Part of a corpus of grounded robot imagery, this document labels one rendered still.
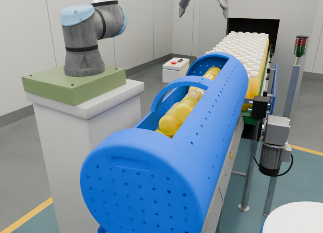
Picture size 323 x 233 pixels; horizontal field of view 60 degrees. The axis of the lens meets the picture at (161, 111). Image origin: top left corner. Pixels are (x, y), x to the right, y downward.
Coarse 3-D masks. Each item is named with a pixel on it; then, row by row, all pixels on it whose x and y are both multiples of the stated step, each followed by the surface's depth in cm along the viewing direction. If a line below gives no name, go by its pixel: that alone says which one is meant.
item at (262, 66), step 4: (268, 40) 260; (268, 44) 251; (264, 52) 208; (260, 56) 188; (264, 56) 198; (256, 60) 178; (264, 60) 199; (264, 64) 213; (252, 68) 163; (260, 68) 167; (260, 72) 167; (260, 84) 171
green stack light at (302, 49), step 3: (294, 45) 153; (294, 48) 153; (297, 48) 151; (300, 48) 150; (303, 48) 150; (306, 48) 151; (294, 51) 153; (297, 51) 152; (300, 51) 151; (303, 51) 151; (294, 54) 153; (297, 54) 152; (300, 54) 151; (303, 54) 151
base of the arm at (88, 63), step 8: (72, 48) 97; (80, 48) 97; (88, 48) 98; (96, 48) 101; (72, 56) 98; (80, 56) 98; (88, 56) 99; (96, 56) 101; (72, 64) 99; (80, 64) 98; (88, 64) 99; (96, 64) 101; (104, 64) 106; (64, 72) 102; (72, 72) 99; (80, 72) 99; (88, 72) 99; (96, 72) 101
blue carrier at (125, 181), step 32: (192, 64) 127; (224, 64) 127; (160, 96) 93; (224, 96) 87; (192, 128) 63; (224, 128) 76; (96, 160) 57; (128, 160) 55; (160, 160) 51; (192, 160) 55; (96, 192) 61; (128, 192) 58; (160, 192) 54; (192, 192) 52; (128, 224) 61; (160, 224) 58; (192, 224) 55
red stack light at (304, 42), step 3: (297, 39) 150; (300, 39) 149; (303, 39) 148; (306, 39) 148; (297, 42) 150; (300, 42) 149; (303, 42) 149; (306, 42) 149; (297, 45) 151; (300, 45) 150; (303, 45) 149; (306, 45) 150
